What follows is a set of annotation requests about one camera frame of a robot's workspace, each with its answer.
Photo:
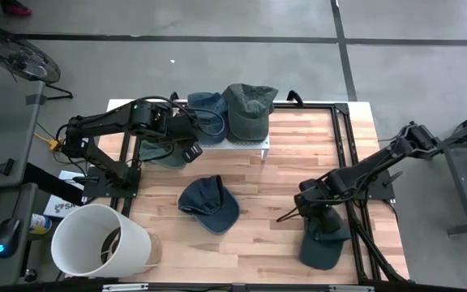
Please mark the white printed cardboard box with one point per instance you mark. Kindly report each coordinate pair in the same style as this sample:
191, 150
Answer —
61, 209

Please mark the black aluminium extrusion frame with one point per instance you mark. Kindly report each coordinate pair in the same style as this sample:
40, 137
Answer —
365, 277

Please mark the white and yellow can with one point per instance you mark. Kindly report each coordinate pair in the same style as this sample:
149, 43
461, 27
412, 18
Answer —
41, 224

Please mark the white lampshade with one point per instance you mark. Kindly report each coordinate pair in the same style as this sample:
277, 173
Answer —
79, 239

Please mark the white perforated metal rack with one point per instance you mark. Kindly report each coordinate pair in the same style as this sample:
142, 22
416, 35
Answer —
237, 145

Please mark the dark green baseball cap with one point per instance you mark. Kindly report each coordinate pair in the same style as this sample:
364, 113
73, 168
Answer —
164, 160

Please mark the silver metal bracket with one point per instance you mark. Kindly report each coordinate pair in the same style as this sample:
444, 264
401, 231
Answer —
351, 288
124, 287

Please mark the black slanted bar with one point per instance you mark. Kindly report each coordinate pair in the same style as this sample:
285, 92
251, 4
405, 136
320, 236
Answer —
47, 182

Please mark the dark teal baseball cap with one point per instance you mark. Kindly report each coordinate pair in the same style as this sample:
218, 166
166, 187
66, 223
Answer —
322, 255

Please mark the black wedge block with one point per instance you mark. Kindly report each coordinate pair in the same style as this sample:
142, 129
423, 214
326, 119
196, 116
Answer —
3, 167

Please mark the black floor fan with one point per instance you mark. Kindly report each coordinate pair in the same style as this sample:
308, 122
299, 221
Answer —
18, 57

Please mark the grey tape strip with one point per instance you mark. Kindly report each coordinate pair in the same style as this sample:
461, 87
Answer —
35, 99

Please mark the navy blue baseball cap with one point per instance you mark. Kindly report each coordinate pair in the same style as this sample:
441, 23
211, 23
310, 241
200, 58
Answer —
207, 107
217, 211

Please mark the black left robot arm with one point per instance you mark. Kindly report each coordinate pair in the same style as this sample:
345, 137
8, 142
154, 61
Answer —
104, 121

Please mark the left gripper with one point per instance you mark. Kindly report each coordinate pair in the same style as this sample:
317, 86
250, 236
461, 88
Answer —
192, 153

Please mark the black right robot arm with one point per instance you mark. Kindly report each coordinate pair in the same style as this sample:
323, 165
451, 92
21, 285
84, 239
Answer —
371, 170

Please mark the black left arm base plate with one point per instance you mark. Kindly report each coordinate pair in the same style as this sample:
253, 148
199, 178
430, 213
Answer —
95, 188

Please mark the black computer mouse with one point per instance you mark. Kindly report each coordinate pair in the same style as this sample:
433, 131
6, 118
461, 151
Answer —
7, 237

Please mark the black round knob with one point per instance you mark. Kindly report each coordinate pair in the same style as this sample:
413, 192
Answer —
30, 275

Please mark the yellow power plug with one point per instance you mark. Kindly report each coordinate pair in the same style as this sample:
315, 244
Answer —
54, 144

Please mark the person's red shoe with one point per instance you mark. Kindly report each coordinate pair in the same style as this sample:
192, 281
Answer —
16, 9

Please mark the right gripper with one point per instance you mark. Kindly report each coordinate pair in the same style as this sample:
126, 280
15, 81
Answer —
310, 200

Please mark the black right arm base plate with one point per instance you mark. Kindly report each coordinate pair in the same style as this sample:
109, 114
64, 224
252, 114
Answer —
385, 194

